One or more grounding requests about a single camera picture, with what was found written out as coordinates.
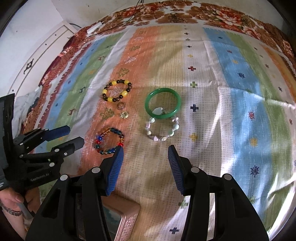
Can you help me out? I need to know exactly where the striped colourful bed sheet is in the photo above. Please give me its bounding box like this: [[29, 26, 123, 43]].
[[34, 24, 295, 240]]

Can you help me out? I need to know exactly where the green jade bangle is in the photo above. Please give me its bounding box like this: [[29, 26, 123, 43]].
[[144, 87, 182, 120]]

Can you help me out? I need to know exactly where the tattooed left hand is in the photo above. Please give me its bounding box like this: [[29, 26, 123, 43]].
[[1, 187, 41, 240]]

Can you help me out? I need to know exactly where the yellow and brown bead bracelet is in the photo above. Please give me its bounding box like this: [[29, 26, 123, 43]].
[[102, 79, 132, 103]]

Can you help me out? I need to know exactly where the white cabinet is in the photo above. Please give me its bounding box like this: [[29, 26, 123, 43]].
[[7, 21, 77, 97]]

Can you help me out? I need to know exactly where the multicolour glass bead bracelet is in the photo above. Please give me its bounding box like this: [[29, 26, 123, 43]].
[[93, 127, 125, 155]]

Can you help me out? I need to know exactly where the black cable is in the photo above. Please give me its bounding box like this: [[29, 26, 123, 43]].
[[69, 0, 144, 35]]

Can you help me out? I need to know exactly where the pastel stone bead bracelet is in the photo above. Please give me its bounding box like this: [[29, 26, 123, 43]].
[[144, 116, 180, 142]]

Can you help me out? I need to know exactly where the floral brown blanket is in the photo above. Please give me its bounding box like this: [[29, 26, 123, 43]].
[[21, 1, 295, 133]]

